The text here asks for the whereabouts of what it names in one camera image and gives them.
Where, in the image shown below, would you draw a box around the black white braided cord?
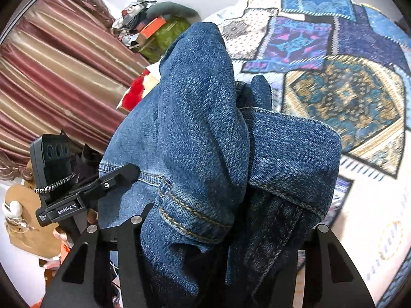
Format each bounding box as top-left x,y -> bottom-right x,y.
35,172 -> 77,195

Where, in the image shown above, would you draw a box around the tan wooden board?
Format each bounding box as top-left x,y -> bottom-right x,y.
5,183 -> 65,257

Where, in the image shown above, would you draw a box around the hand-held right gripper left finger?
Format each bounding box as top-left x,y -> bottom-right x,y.
40,204 -> 155,308

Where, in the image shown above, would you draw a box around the striped maroon gold curtain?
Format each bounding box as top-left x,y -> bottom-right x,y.
0,0 -> 151,180

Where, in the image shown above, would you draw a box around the small white object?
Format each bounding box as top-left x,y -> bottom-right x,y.
3,200 -> 24,219

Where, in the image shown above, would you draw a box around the green patterned bag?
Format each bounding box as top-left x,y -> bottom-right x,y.
139,17 -> 191,65

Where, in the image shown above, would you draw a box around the blue denim jeans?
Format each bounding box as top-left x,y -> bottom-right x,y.
96,22 -> 342,308

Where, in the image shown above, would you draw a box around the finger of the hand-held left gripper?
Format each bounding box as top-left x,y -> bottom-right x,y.
78,163 -> 141,205

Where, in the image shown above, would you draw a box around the grey stuffed cloth roll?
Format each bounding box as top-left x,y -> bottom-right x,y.
146,2 -> 198,19

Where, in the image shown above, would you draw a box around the orange pink cloth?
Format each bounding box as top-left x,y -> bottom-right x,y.
39,241 -> 70,279

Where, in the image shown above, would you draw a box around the dark cloth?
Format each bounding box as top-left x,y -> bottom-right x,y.
75,144 -> 101,185

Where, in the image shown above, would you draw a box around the pile of mixed clutter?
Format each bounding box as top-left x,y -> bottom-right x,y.
112,0 -> 151,49

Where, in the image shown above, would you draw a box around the orange box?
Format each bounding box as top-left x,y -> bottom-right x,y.
141,17 -> 167,39

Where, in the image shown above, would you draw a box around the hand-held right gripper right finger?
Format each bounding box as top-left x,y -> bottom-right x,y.
281,223 -> 376,308

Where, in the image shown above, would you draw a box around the red and cream cloth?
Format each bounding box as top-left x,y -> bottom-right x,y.
117,69 -> 159,111

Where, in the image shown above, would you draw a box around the blue patchwork bedspread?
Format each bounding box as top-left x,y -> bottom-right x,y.
201,0 -> 411,308

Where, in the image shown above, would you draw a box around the person's left hand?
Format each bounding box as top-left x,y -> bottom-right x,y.
53,208 -> 99,242

